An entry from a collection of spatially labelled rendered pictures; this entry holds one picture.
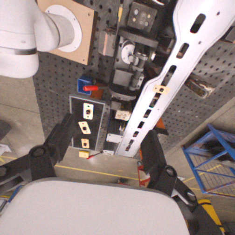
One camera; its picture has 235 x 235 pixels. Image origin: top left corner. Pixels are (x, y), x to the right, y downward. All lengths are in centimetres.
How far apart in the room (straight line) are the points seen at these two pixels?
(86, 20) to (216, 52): 81
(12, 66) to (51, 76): 63
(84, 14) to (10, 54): 44
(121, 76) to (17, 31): 28
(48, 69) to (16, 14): 66
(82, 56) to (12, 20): 42
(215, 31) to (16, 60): 66
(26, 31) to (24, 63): 8
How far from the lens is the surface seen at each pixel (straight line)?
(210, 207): 781
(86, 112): 48
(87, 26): 74
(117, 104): 52
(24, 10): 42
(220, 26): 63
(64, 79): 100
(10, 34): 40
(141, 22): 41
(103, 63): 86
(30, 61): 43
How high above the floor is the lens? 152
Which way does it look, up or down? 49 degrees down
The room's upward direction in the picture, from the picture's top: 177 degrees counter-clockwise
